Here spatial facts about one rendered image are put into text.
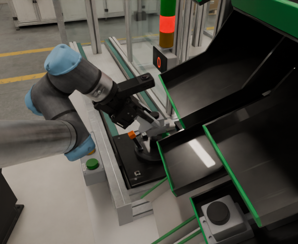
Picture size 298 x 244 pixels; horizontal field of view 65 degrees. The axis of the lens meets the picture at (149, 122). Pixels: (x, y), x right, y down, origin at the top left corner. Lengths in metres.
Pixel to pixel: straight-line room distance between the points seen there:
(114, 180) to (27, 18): 5.35
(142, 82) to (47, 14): 5.31
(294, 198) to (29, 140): 0.36
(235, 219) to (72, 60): 0.44
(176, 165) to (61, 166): 0.60
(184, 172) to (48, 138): 0.26
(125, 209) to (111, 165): 0.17
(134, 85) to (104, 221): 0.43
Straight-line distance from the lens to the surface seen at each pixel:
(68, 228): 0.83
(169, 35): 0.83
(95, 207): 0.84
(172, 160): 0.49
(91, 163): 0.81
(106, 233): 0.79
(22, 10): 5.89
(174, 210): 0.62
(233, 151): 0.30
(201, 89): 0.38
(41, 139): 0.45
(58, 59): 0.55
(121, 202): 0.72
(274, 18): 0.20
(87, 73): 0.57
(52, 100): 0.61
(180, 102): 0.38
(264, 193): 0.27
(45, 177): 0.97
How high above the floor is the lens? 1.56
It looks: 38 degrees down
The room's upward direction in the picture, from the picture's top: straight up
